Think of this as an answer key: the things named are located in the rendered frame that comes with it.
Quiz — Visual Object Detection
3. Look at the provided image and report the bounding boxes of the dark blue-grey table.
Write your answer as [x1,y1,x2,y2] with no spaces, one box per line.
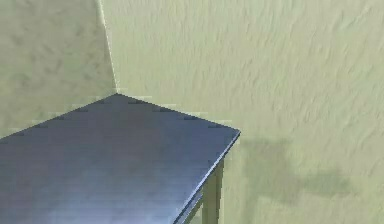
[0,93,242,224]

